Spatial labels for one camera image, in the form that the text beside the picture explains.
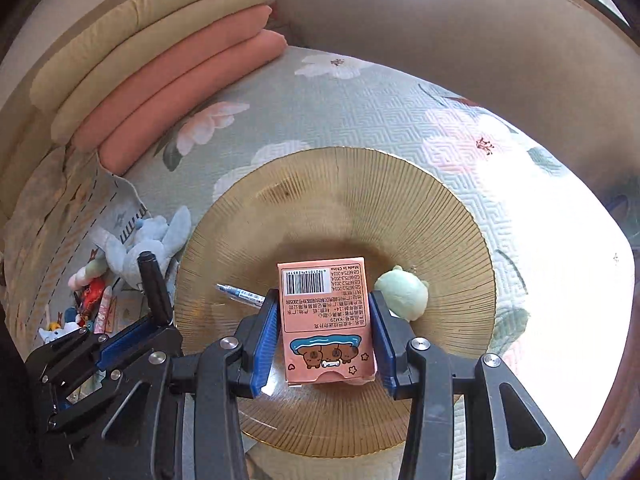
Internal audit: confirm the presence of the green round plush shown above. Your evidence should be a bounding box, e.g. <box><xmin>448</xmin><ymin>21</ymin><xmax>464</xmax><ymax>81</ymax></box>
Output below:
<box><xmin>374</xmin><ymin>266</ymin><xmax>428</xmax><ymax>322</ymax></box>

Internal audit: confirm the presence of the big blue bunny plush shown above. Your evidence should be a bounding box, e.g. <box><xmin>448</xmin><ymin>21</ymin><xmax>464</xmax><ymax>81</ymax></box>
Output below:
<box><xmin>89</xmin><ymin>206</ymin><xmax>192</xmax><ymax>290</ymax></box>

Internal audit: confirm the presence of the folded beige quilt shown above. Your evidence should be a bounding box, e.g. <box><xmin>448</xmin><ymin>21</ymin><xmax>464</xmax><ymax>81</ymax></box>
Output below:
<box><xmin>29</xmin><ymin>0</ymin><xmax>274</xmax><ymax>145</ymax></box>

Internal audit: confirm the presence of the tricolour dango plush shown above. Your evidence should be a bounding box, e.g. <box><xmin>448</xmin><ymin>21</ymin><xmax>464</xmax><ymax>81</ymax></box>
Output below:
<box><xmin>67</xmin><ymin>248</ymin><xmax>108</xmax><ymax>292</ymax></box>

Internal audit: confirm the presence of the white duck plush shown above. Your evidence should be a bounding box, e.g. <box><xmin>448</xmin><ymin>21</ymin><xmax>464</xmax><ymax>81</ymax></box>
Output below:
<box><xmin>38</xmin><ymin>321</ymin><xmax>80</xmax><ymax>344</ymax></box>

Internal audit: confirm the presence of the pink multicolour character pen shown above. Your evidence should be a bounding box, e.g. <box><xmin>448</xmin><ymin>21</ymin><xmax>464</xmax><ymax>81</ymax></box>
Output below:
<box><xmin>93</xmin><ymin>286</ymin><xmax>113</xmax><ymax>335</ymax></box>

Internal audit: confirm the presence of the red embroidered pouch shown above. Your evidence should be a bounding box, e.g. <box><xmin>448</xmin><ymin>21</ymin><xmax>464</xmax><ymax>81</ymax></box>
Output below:
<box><xmin>80</xmin><ymin>278</ymin><xmax>106</xmax><ymax>318</ymax></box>

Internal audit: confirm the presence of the golden ribbed plate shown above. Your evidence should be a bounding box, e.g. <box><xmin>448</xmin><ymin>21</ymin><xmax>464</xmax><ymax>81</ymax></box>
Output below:
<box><xmin>175</xmin><ymin>148</ymin><xmax>497</xmax><ymax>458</ymax></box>

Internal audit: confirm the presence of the floral green bedspread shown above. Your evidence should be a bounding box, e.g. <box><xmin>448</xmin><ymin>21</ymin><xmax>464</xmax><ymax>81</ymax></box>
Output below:
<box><xmin>126</xmin><ymin>48</ymin><xmax>634</xmax><ymax>454</ymax></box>

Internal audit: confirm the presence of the pink card box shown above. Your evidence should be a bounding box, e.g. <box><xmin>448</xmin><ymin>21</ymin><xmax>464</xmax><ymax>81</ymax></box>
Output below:
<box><xmin>278</xmin><ymin>257</ymin><xmax>376</xmax><ymax>386</ymax></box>

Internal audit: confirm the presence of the clear blue gel pen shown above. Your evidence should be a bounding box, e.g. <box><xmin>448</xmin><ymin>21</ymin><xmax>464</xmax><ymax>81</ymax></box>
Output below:
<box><xmin>216</xmin><ymin>284</ymin><xmax>265</xmax><ymax>309</ymax></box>

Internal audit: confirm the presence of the patterned blue rug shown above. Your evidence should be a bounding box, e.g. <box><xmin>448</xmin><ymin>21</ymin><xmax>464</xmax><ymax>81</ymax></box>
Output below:
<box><xmin>2</xmin><ymin>148</ymin><xmax>148</xmax><ymax>356</ymax></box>

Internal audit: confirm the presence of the folded pink quilt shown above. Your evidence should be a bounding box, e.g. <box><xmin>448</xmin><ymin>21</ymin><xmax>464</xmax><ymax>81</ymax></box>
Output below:
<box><xmin>72</xmin><ymin>4</ymin><xmax>288</xmax><ymax>176</ymax></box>

